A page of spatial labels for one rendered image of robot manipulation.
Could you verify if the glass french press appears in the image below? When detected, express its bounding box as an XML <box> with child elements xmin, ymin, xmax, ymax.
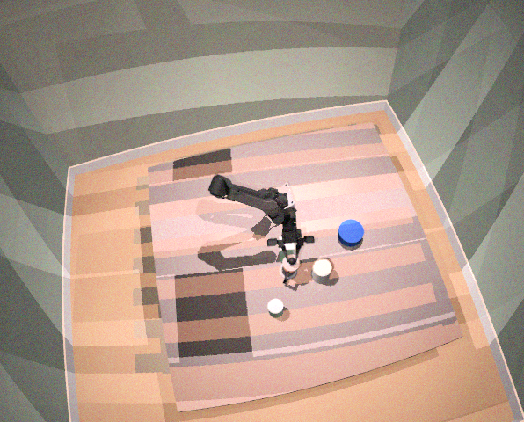
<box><xmin>280</xmin><ymin>254</ymin><xmax>300</xmax><ymax>284</ymax></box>

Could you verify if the blue cylinder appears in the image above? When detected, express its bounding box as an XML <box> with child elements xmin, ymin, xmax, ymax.
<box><xmin>338</xmin><ymin>220</ymin><xmax>364</xmax><ymax>247</ymax></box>

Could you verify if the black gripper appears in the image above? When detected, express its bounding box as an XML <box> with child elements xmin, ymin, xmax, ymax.
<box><xmin>267</xmin><ymin>223</ymin><xmax>315</xmax><ymax>263</ymax></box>

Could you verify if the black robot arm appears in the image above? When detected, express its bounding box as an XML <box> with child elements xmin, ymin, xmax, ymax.
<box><xmin>208</xmin><ymin>174</ymin><xmax>302</xmax><ymax>244</ymax></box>

